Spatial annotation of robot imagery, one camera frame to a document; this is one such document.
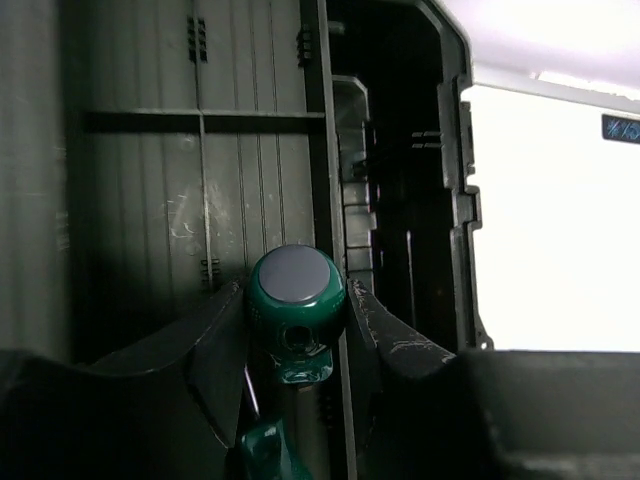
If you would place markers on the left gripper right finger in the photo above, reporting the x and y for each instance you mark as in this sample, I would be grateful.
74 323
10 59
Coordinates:
388 361

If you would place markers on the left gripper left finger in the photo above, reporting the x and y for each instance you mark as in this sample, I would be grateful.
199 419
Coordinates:
209 344

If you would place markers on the green screwdriver dark cap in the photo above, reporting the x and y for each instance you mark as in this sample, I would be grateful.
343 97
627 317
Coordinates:
294 304

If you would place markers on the black plastic toolbox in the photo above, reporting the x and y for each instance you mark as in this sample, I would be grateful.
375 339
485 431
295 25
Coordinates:
153 151

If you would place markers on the green screwdriver orange cap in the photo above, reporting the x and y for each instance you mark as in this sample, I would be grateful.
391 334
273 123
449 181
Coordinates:
268 455

